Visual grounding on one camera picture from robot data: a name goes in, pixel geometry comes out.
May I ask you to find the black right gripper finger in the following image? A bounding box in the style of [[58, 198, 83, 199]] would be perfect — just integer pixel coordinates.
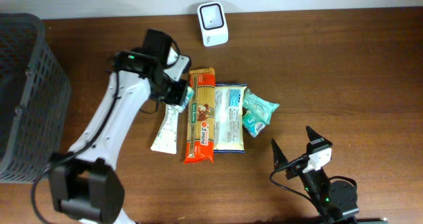
[[306, 126, 327, 144], [271, 139, 288, 172]]

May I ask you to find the teal Kleenex tissue pack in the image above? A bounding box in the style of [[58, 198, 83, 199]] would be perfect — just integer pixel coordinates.
[[242, 112, 266, 137]]

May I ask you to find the white cream tube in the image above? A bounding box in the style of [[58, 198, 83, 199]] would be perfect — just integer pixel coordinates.
[[151, 104, 179, 155]]

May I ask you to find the orange spaghetti packet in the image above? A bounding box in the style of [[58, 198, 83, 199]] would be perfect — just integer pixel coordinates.
[[184, 67, 215, 164]]

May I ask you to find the mint green wipes pack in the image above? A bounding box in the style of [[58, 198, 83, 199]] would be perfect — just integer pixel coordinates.
[[243, 89, 280, 125]]

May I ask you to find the yellow noodle packet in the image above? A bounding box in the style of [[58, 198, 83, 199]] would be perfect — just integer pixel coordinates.
[[213, 83, 247, 153]]

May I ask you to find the small teal tissue pack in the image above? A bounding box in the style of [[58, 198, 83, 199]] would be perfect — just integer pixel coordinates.
[[179, 87, 195, 113]]

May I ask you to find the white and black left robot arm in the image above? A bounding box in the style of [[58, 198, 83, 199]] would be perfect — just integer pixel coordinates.
[[43, 29, 192, 223]]

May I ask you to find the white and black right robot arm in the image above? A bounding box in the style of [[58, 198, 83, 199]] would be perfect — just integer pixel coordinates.
[[270, 126, 359, 223]]

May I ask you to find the white barcode scanner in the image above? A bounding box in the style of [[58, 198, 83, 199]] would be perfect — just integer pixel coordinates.
[[197, 2, 229, 47]]

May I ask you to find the dark grey plastic basket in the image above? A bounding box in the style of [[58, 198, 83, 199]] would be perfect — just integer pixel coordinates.
[[1, 13, 71, 184]]

